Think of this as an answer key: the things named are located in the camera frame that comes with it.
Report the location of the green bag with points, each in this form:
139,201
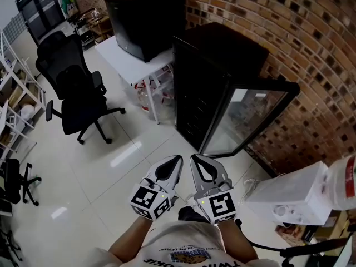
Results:
68,4

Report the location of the white plastic bag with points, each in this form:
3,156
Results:
27,113

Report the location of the white shelving rack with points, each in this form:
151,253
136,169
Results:
5,42

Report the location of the black double glass door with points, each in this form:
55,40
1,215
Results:
41,10

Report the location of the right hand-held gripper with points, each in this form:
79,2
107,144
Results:
222,206

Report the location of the white table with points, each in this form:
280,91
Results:
125,63

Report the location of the white water dispenser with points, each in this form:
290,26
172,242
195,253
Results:
292,188

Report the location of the large black box appliance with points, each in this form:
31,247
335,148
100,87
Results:
139,24

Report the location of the clear water jug red label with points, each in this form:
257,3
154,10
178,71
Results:
144,99
167,99

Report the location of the wooden side table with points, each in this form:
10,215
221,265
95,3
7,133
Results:
100,29

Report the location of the person's beige printed t-shirt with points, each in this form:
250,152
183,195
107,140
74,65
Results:
192,238

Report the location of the person's right forearm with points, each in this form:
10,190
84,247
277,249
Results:
236,241

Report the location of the clear dispenser water bottle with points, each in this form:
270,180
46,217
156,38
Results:
342,182

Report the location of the small white desk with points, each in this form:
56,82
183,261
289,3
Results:
16,138

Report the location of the black-framed glass fridge door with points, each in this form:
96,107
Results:
250,115

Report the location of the glass teapot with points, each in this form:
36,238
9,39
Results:
96,14

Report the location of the large black office chair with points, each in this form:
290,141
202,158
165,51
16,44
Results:
69,101

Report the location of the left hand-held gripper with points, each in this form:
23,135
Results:
146,200

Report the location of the small black office chair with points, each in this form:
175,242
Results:
11,177

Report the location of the person's black trousers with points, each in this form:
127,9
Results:
189,214

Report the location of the brown patterned cardboard box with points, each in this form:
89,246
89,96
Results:
289,235

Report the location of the person's left forearm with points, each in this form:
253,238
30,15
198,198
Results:
128,238

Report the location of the black glass-door fridge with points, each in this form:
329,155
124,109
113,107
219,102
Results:
217,46

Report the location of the white-edged dark seat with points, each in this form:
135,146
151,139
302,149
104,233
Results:
349,252

